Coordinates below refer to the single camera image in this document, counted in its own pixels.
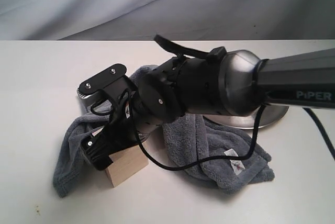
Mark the light wooden block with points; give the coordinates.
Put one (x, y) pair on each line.
(125, 164)

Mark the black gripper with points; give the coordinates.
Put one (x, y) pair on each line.
(122, 131)

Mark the grey backdrop cloth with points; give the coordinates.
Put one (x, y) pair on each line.
(174, 19)

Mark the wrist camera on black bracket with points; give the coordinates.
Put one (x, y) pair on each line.
(108, 84)

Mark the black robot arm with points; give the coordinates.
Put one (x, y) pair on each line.
(193, 82)

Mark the round stainless steel plate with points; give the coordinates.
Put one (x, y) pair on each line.
(271, 115)

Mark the blue-grey fleece towel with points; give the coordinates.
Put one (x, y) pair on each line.
(190, 138)

